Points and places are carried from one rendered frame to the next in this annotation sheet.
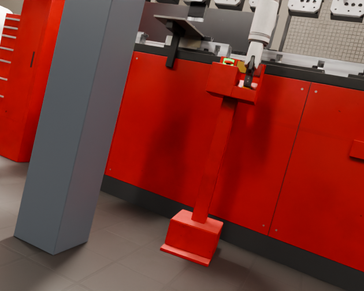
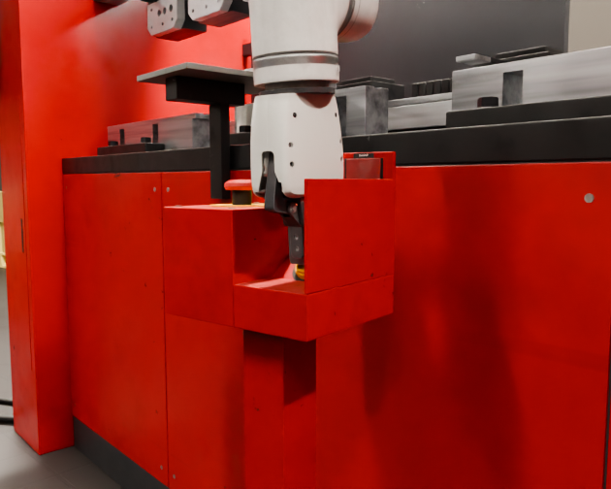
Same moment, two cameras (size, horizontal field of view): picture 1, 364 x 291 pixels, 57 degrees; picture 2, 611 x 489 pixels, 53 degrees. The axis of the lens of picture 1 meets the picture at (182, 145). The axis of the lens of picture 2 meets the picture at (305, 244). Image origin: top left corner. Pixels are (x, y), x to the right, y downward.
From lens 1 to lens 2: 0.98 m
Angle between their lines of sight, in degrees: 24
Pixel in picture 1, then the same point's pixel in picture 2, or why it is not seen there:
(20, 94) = (21, 311)
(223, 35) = (434, 42)
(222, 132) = (267, 449)
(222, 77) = (197, 259)
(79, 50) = not seen: outside the picture
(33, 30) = (15, 174)
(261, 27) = (267, 30)
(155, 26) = not seen: hidden behind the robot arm
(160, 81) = not seen: hidden behind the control
